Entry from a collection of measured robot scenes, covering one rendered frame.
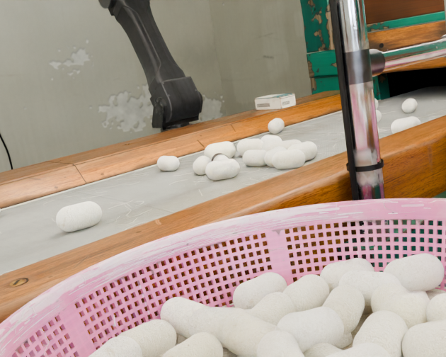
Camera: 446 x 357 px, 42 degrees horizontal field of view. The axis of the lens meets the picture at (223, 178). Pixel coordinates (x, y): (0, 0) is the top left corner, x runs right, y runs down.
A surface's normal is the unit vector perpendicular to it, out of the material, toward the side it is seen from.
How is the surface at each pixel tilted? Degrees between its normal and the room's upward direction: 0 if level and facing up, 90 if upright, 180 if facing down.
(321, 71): 90
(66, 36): 90
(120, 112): 90
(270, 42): 89
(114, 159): 45
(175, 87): 60
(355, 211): 75
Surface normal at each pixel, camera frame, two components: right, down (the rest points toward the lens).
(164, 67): 0.41, -0.41
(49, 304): 0.84, -0.32
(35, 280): -0.16, -0.97
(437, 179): 0.64, 0.06
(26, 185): 0.34, -0.65
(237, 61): -0.81, 0.24
